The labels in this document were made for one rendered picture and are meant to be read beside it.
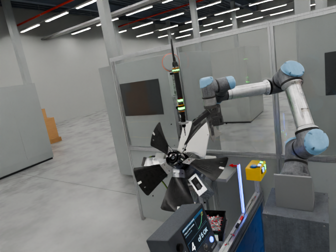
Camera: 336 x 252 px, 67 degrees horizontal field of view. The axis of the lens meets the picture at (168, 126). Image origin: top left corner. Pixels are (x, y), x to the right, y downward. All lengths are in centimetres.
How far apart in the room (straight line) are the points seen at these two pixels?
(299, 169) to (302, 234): 32
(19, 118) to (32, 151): 89
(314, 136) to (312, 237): 50
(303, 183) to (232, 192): 121
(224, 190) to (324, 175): 88
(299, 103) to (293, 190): 46
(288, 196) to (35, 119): 655
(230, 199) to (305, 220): 126
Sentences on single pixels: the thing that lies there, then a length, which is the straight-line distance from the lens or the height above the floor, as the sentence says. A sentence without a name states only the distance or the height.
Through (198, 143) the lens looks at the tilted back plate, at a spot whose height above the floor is 121.
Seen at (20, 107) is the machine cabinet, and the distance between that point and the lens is 716.
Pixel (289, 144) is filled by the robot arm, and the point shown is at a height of 131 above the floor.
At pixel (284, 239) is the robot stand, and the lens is 157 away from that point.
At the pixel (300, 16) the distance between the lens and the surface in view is 214.
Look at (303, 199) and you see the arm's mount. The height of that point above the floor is 106.
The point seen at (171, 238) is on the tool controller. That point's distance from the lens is 95.
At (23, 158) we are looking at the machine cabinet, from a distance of 720.
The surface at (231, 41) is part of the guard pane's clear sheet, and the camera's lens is 226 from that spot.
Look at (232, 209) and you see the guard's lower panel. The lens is 270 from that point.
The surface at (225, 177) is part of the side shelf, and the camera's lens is 226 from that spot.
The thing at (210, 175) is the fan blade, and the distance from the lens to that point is 162.
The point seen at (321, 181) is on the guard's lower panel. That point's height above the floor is 80.
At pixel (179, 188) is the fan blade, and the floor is 104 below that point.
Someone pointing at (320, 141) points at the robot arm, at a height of 136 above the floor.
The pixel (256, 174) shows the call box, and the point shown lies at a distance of 186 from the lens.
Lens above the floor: 180
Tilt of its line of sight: 12 degrees down
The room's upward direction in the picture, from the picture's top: 9 degrees counter-clockwise
